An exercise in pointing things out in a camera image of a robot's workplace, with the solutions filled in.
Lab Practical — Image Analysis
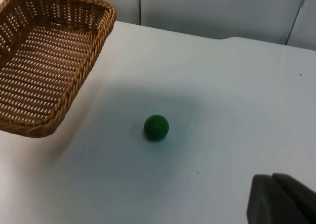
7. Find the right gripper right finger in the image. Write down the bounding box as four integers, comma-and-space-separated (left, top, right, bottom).
272, 173, 316, 221

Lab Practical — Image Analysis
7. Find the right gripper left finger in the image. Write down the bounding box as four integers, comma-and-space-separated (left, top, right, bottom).
246, 174, 316, 224

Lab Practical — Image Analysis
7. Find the pale brown wicker basket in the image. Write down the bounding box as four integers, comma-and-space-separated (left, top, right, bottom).
0, 0, 117, 138

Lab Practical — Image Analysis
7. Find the green ball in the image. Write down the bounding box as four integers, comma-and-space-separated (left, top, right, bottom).
143, 114, 170, 142

